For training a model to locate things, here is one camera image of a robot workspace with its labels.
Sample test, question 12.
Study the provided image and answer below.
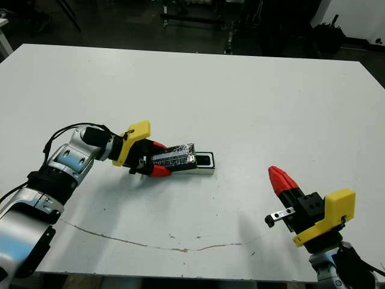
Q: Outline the black gantry crane stand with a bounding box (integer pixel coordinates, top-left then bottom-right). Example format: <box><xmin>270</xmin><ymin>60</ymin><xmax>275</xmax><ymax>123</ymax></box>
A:
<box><xmin>161</xmin><ymin>0</ymin><xmax>229</xmax><ymax>31</ymax></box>

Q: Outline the folded tripods bundle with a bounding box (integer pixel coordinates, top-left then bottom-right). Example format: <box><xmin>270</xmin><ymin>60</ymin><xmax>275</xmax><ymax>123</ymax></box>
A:
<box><xmin>225</xmin><ymin>20</ymin><xmax>237</xmax><ymax>55</ymax></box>

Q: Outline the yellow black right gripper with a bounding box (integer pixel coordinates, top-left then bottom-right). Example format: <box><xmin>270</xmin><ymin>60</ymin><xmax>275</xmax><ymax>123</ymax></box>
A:
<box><xmin>264</xmin><ymin>165</ymin><xmax>357</xmax><ymax>257</ymax></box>

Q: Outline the black glossy box lid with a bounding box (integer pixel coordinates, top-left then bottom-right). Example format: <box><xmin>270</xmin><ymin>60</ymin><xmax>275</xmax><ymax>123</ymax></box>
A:
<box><xmin>150</xmin><ymin>141</ymin><xmax>198</xmax><ymax>173</ymax></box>

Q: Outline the white side table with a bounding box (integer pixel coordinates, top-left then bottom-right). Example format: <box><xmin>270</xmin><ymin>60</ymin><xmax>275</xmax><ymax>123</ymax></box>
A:
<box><xmin>0</xmin><ymin>17</ymin><xmax>14</xmax><ymax>60</ymax></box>

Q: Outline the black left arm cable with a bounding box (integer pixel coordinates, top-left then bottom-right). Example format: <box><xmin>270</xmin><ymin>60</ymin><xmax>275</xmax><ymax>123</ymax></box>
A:
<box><xmin>0</xmin><ymin>122</ymin><xmax>129</xmax><ymax>203</ymax></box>

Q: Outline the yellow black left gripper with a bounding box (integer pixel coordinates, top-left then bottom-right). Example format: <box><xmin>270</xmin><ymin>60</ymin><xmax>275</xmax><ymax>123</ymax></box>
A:
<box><xmin>112</xmin><ymin>120</ymin><xmax>173</xmax><ymax>178</ymax></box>

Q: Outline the white camera box base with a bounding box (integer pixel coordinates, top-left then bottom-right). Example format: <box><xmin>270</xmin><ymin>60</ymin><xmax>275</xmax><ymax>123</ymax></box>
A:
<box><xmin>171</xmin><ymin>151</ymin><xmax>217</xmax><ymax>178</ymax></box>

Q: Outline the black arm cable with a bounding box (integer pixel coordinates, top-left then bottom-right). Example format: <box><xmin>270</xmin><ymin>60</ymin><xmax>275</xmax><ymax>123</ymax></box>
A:
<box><xmin>0</xmin><ymin>122</ymin><xmax>129</xmax><ymax>203</ymax></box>
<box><xmin>339</xmin><ymin>240</ymin><xmax>385</xmax><ymax>276</ymax></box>

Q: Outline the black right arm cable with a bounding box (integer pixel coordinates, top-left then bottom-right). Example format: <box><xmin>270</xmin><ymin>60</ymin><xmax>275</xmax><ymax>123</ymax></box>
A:
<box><xmin>339</xmin><ymin>240</ymin><xmax>385</xmax><ymax>276</ymax></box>

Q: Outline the black round bin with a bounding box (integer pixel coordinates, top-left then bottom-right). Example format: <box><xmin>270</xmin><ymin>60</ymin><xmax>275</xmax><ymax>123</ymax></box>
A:
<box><xmin>312</xmin><ymin>13</ymin><xmax>347</xmax><ymax>55</ymax></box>

